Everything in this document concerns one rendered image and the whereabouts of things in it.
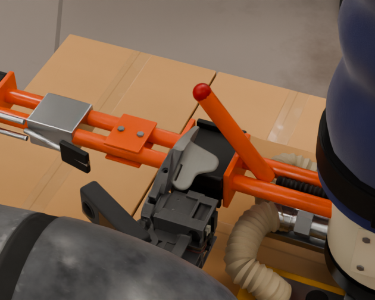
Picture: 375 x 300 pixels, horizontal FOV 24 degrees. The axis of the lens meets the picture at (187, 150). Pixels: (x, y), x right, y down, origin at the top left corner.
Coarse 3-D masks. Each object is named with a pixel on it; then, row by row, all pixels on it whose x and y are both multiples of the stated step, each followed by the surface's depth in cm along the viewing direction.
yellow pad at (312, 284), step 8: (280, 272) 113; (288, 280) 111; (296, 280) 112; (304, 280) 112; (312, 280) 112; (240, 288) 111; (296, 288) 110; (304, 288) 110; (312, 288) 110; (320, 288) 111; (328, 288) 111; (336, 288) 111; (240, 296) 110; (248, 296) 110; (296, 296) 109; (304, 296) 109; (312, 296) 106; (320, 296) 106; (328, 296) 109; (336, 296) 109
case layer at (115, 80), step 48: (96, 48) 214; (96, 96) 201; (144, 96) 201; (192, 96) 201; (240, 96) 201; (288, 96) 201; (0, 144) 190; (288, 144) 190; (0, 192) 180; (48, 192) 180; (144, 192) 180
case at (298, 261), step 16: (256, 144) 132; (272, 144) 132; (240, 192) 125; (224, 208) 123; (240, 208) 123; (224, 224) 121; (224, 240) 119; (272, 240) 119; (208, 256) 117; (272, 256) 117; (288, 256) 117; (304, 256) 117; (320, 256) 117; (208, 272) 115; (224, 272) 115; (288, 272) 115; (304, 272) 115; (320, 272) 115
